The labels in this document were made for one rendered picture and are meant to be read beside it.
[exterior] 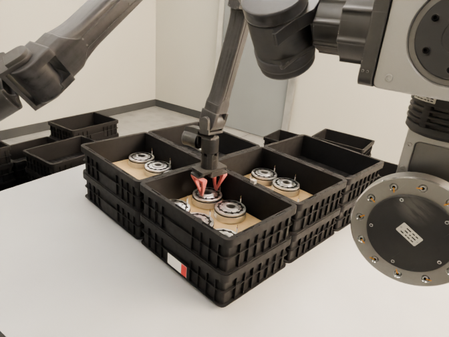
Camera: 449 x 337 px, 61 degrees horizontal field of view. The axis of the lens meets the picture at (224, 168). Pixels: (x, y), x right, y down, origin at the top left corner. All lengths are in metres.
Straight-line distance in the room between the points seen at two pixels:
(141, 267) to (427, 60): 1.00
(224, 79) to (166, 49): 4.28
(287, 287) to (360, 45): 0.87
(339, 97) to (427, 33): 3.76
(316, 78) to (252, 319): 3.44
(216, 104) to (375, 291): 0.74
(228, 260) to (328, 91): 3.38
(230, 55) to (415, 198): 0.67
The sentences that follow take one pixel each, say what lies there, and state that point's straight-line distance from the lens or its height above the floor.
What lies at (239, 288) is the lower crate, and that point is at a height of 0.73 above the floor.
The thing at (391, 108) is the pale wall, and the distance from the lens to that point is 4.07.
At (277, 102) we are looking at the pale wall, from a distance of 4.45.
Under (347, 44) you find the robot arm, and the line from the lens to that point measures 0.46.
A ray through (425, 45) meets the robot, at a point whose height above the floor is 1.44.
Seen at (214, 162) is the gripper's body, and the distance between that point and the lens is 1.22.
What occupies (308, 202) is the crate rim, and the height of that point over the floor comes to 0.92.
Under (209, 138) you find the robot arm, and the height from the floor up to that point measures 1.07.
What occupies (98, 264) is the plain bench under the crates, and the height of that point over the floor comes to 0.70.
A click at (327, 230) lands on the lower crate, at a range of 1.43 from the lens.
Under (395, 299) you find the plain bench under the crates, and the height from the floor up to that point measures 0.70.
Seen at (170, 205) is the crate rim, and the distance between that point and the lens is 1.08.
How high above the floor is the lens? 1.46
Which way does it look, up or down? 24 degrees down
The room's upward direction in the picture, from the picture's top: 5 degrees clockwise
